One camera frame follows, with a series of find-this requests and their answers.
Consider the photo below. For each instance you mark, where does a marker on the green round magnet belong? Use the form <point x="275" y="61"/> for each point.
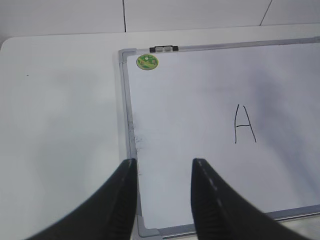
<point x="147" y="62"/>

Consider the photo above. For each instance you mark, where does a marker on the white aluminium-framed whiteboard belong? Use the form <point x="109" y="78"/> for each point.
<point x="251" y="109"/>

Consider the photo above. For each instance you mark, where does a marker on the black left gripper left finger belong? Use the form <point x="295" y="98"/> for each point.
<point x="109" y="214"/>

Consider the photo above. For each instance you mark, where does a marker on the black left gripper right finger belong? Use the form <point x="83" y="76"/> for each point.
<point x="220" y="213"/>

